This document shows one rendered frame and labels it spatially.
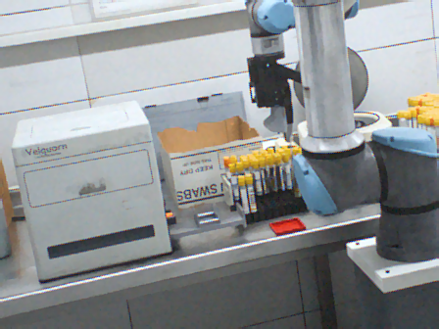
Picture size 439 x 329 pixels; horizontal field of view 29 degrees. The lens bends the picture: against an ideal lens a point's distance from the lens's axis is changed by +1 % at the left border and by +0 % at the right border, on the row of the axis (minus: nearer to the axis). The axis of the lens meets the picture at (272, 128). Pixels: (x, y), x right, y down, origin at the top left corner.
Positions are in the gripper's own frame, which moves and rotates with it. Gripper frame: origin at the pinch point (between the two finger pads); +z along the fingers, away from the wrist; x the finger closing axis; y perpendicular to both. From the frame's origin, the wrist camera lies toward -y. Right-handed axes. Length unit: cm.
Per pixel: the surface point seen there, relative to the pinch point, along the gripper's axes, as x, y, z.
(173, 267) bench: 16.7, 33.0, 19.0
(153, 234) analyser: 12.4, 35.8, 12.3
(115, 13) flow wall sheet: -51, 31, -31
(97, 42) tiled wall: -51, 38, -24
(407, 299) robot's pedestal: 54, -4, 20
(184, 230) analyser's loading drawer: 10.8, 28.9, 13.5
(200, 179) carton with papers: -16.6, 20.3, 10.8
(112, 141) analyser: 12.5, 40.7, -9.4
